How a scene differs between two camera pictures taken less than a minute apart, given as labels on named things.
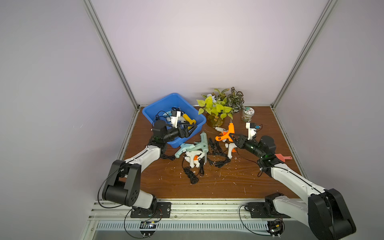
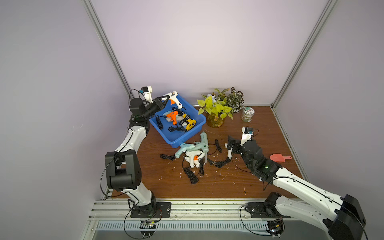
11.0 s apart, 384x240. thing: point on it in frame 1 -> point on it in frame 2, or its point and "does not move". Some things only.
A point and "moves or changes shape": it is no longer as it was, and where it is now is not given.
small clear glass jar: [247, 114] does not move
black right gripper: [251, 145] -> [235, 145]
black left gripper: [179, 132] -> [156, 106]
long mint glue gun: [203, 145] does not move
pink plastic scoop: [283, 158] does not move
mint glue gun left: [184, 147] does not move
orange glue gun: [231, 130] moves or changes shape
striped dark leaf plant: [235, 100] does not move
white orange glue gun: [193, 157] does not move
